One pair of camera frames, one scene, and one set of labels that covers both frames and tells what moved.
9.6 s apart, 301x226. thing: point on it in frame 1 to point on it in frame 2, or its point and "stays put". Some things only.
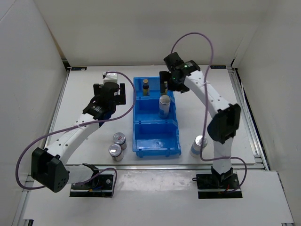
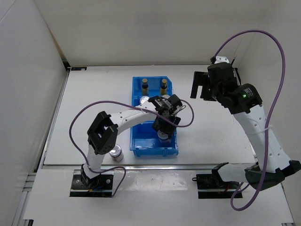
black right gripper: x=165 y=76 to x=201 y=79
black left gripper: x=121 y=100 to x=167 y=128
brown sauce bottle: x=146 y=92 stays put
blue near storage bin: x=156 y=138 stays put
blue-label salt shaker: x=195 y=149 to x=143 y=99
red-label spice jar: x=115 y=151 stays put
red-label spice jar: x=119 y=138 to x=163 y=137
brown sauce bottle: x=166 y=87 stays put
